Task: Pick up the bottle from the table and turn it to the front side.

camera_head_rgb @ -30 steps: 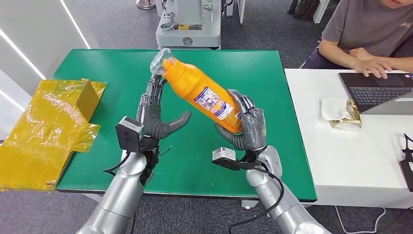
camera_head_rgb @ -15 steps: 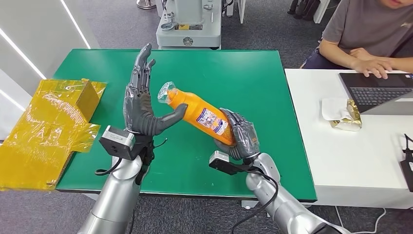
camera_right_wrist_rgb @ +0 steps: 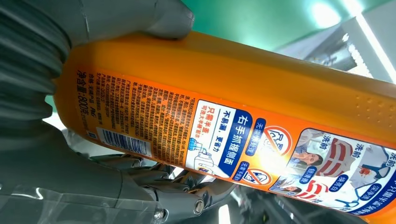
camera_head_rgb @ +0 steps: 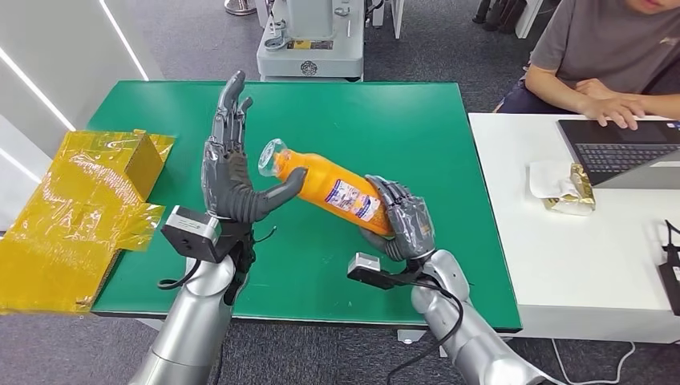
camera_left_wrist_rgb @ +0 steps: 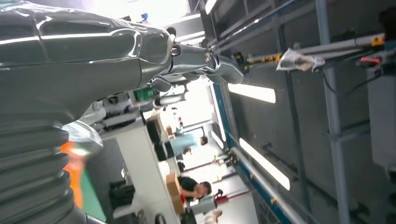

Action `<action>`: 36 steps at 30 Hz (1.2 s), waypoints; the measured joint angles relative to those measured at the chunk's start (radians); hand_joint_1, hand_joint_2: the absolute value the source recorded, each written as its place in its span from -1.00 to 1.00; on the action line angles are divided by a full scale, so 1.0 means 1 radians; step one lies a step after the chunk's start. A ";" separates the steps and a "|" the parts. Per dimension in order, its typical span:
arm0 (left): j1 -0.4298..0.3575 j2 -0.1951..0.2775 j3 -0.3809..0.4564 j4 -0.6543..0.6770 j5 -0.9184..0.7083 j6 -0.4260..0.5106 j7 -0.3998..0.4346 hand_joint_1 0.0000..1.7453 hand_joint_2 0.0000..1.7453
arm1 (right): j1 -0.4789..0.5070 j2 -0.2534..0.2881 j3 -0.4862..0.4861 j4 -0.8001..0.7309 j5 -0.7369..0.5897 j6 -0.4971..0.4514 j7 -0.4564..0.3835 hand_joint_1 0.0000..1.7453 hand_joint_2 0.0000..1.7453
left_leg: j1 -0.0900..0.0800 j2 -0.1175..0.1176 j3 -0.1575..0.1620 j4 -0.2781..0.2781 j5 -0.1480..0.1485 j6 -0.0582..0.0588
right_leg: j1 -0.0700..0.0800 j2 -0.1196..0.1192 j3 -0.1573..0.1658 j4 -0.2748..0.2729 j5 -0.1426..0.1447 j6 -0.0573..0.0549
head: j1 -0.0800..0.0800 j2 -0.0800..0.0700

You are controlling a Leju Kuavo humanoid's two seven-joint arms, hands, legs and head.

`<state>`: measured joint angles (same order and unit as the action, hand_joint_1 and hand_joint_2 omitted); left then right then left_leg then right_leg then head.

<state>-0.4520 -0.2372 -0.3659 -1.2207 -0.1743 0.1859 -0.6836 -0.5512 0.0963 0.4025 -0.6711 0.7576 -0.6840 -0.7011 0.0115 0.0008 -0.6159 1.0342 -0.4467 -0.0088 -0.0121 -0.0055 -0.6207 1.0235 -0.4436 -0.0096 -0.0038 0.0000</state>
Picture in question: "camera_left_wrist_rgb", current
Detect white desk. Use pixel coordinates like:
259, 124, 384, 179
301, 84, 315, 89
101, 122, 186, 224

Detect green table mat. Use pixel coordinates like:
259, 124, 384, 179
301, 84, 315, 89
80, 168, 108, 222

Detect cardboard boxes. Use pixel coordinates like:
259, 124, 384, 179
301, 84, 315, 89
165, 173, 186, 215

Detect ceiling light panel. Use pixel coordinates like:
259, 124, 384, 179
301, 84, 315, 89
239, 137, 291, 192
227, 83, 276, 105
210, 130, 225, 150

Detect person in black top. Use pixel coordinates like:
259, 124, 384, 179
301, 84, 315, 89
177, 175, 213, 203

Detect clear plastic wrap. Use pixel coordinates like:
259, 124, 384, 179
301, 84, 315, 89
276, 47, 326, 73

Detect grey metal pipe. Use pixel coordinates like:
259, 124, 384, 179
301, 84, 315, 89
247, 32, 386, 63

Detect grey metal post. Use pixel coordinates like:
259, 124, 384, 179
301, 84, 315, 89
315, 0, 353, 224

